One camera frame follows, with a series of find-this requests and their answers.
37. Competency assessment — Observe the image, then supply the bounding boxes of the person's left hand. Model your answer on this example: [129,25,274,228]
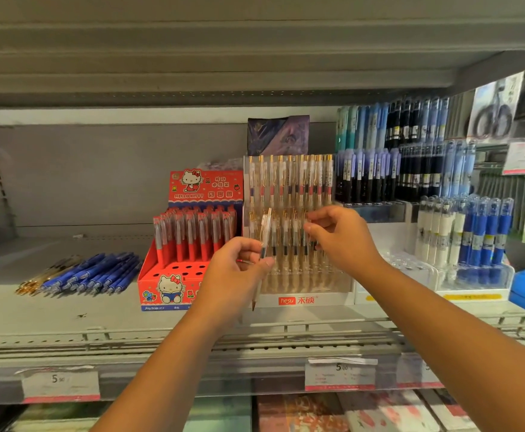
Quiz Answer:
[197,237,276,321]

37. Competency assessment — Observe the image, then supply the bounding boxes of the person's right hand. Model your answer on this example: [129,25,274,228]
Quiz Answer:
[303,204,385,278]

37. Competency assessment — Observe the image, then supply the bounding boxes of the clear gel pen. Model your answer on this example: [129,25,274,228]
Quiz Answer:
[251,208,274,312]

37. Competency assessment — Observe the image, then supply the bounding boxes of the person's right forearm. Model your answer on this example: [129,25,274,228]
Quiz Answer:
[355,253,525,432]

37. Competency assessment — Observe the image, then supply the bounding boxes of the person's left forearm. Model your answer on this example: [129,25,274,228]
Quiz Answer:
[90,308,241,432]

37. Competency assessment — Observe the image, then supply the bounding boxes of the clear acrylic pen display stand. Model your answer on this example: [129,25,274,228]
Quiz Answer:
[243,154,357,309]

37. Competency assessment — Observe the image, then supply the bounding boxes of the rows of clear gold-clip pens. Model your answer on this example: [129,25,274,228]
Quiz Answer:
[246,154,336,284]

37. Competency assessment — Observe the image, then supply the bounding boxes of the row of red pens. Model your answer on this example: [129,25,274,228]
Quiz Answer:
[153,205,238,266]

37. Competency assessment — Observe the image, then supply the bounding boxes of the red cartoon pen display box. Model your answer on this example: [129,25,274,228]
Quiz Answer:
[137,169,245,312]

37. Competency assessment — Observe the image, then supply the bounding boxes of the dark purple packet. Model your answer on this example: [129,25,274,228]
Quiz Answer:
[247,115,311,157]

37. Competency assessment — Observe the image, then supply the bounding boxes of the rack of black blue pens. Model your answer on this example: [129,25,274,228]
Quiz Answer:
[334,96,477,205]

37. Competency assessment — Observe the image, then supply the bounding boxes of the row of white capped pens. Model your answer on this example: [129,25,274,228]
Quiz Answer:
[415,195,468,268]

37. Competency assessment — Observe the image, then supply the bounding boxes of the white tiered pen stand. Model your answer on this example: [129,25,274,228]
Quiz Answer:
[355,200,515,306]

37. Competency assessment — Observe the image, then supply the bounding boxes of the pale green notebook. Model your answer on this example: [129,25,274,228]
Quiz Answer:
[182,395,253,432]

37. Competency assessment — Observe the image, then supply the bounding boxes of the pile of blue pens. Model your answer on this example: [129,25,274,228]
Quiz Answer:
[42,252,142,296]

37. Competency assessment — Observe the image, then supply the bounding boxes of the row of blue capped pens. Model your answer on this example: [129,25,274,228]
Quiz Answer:
[457,195,515,284]

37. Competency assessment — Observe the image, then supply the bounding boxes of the white floral notebook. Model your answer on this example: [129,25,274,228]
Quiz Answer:
[338,389,445,432]

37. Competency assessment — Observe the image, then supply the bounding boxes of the grey metal shelf board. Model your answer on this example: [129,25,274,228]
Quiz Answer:
[0,0,525,110]

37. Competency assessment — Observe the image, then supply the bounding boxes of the packaged black scissors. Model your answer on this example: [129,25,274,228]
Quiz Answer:
[466,72,525,143]

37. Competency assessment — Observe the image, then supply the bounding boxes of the pile of gold clear pens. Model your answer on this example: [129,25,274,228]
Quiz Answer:
[16,255,83,296]

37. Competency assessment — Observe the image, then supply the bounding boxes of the grey wire shelf rail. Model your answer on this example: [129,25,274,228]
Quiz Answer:
[0,310,525,361]

